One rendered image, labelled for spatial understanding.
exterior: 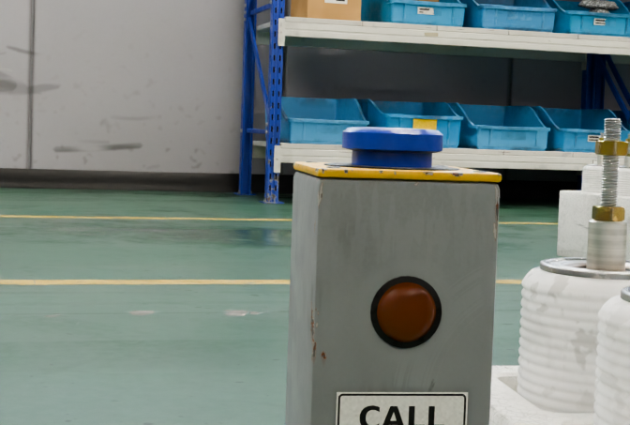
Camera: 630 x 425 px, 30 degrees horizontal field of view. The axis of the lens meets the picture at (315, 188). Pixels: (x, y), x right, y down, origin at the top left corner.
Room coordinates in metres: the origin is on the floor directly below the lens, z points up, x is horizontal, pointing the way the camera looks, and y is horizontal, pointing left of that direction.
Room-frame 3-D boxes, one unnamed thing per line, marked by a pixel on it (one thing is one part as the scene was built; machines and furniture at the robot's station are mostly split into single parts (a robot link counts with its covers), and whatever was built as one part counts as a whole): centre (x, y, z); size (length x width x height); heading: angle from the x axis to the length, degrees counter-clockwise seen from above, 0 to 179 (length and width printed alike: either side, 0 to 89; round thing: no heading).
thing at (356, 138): (0.47, -0.03, 0.32); 0.04 x 0.04 x 0.02
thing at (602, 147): (0.68, -0.17, 0.32); 0.02 x 0.02 x 0.01; 59
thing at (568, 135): (5.67, -1.23, 0.36); 0.50 x 0.38 x 0.21; 17
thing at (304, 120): (5.32, 0.01, 0.36); 0.50 x 0.38 x 0.21; 16
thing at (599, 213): (0.68, -0.17, 0.29); 0.02 x 0.02 x 0.01; 59
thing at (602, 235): (0.68, -0.17, 0.26); 0.02 x 0.02 x 0.03
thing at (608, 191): (0.68, -0.17, 0.30); 0.01 x 0.01 x 0.08
